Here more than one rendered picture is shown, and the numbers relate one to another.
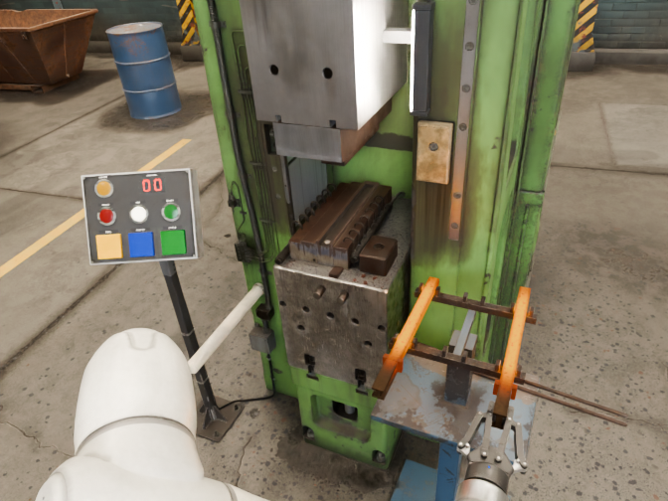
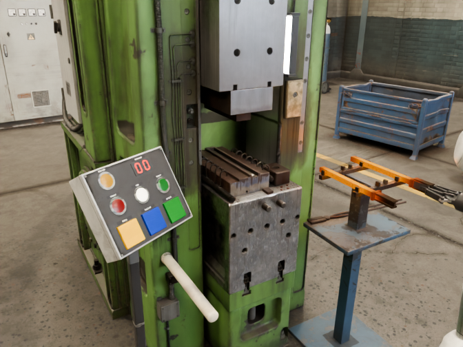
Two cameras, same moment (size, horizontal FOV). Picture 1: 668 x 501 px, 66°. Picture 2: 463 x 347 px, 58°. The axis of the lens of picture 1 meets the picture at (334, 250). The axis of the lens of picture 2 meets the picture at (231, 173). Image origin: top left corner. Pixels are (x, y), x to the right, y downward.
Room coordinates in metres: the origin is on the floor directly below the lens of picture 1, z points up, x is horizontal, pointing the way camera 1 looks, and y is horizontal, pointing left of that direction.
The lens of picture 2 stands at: (0.48, 1.47, 1.66)
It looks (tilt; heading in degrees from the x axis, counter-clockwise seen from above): 22 degrees down; 303
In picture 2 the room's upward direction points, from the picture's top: 1 degrees clockwise
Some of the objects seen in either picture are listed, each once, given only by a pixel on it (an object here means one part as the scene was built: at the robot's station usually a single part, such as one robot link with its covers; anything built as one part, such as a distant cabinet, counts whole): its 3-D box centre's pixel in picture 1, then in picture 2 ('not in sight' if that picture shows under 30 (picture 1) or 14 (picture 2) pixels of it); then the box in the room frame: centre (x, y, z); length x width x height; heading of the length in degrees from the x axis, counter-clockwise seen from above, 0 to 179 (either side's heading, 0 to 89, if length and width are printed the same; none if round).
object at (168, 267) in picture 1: (186, 327); (138, 317); (1.48, 0.58, 0.54); 0.04 x 0.04 x 1.08; 64
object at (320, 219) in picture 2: (508, 379); (359, 210); (0.97, -0.46, 0.71); 0.60 x 0.04 x 0.01; 57
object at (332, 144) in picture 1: (337, 115); (226, 91); (1.50, -0.04, 1.32); 0.42 x 0.20 x 0.10; 154
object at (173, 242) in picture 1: (174, 242); (173, 209); (1.35, 0.49, 1.01); 0.07 x 0.05 x 0.07; 89
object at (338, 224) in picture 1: (350, 211); (230, 160); (1.49, -0.06, 0.99); 0.42 x 0.05 x 0.01; 154
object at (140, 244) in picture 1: (141, 244); (153, 221); (1.35, 0.59, 1.01); 0.07 x 0.05 x 0.07; 89
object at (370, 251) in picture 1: (379, 254); (275, 173); (1.28, -0.14, 0.95); 0.12 x 0.08 x 0.06; 154
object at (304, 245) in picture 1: (344, 219); (225, 168); (1.50, -0.04, 0.96); 0.42 x 0.20 x 0.09; 154
